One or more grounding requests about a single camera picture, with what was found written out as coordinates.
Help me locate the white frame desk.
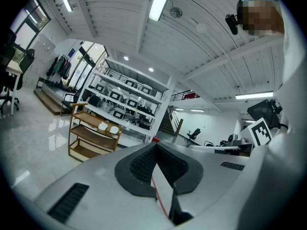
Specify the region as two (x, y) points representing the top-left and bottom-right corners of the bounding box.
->
(6, 60), (24, 116)

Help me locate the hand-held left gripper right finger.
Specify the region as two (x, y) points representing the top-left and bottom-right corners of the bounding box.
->
(155, 142), (250, 226)

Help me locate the white metal storage rack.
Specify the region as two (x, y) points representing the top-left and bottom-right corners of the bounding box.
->
(81, 56), (174, 140)

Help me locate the person's white t-shirt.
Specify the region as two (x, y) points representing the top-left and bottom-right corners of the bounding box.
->
(239, 0), (307, 230)

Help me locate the wooden shelf cart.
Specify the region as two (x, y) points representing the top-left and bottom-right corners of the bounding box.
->
(68, 102), (123, 163)

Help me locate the wooden floor platform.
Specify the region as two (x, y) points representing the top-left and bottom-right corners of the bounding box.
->
(33, 80), (72, 116)

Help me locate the clothes rack with garments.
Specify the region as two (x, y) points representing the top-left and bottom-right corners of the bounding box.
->
(46, 55), (73, 81)

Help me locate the black tablet monitor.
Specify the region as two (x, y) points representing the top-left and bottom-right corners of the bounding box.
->
(247, 99), (282, 129)

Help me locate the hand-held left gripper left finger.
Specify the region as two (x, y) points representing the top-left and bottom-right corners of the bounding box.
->
(33, 142), (176, 230)

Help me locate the person's head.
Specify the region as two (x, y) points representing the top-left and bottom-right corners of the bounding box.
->
(236, 0), (285, 37)

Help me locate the row of white screen devices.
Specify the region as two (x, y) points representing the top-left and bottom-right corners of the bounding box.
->
(94, 78), (154, 121)

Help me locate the staircase with railing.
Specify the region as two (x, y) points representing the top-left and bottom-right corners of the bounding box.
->
(159, 105), (184, 138)

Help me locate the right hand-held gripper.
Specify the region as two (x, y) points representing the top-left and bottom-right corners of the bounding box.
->
(248, 117), (273, 148)

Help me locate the black head camera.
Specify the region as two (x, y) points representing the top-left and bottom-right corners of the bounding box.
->
(224, 13), (241, 35)

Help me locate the white locker cabinet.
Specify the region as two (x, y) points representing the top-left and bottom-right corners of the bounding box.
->
(23, 34), (56, 90)

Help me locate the black office chair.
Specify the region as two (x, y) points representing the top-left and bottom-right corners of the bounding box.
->
(59, 89), (84, 116)
(0, 30), (20, 115)
(16, 48), (36, 91)
(186, 128), (201, 141)

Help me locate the large window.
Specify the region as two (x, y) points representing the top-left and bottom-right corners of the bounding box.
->
(9, 0), (51, 64)

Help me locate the ceiling fan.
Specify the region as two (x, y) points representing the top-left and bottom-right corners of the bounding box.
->
(169, 6), (183, 19)

